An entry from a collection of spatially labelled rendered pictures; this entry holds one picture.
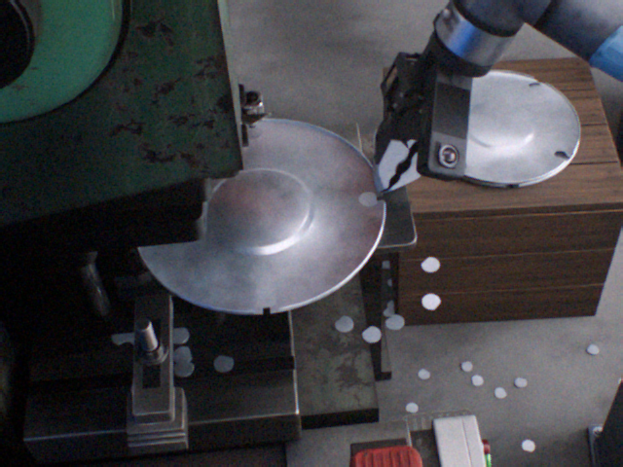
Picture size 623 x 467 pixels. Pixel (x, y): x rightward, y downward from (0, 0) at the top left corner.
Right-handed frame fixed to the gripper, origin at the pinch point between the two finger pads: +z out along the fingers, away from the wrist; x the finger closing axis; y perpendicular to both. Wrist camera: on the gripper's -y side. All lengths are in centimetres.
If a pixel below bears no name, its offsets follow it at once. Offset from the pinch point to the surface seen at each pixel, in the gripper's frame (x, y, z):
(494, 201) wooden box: -41, 33, 30
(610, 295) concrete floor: -81, 33, 50
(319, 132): 5.1, 11.4, 3.7
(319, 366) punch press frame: 2.9, -13.1, 17.8
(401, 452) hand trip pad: 2.1, -31.3, 4.8
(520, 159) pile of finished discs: -47, 41, 26
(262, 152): 11.7, 9.4, 6.8
